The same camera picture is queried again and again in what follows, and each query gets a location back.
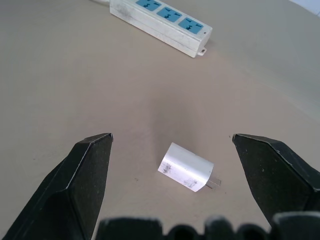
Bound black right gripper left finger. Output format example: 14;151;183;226
1;132;114;240

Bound white power strip blue sockets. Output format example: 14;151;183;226
109;0;214;59

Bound white plug adapter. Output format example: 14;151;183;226
157;142;222;193

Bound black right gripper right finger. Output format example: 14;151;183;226
231;133;320;229

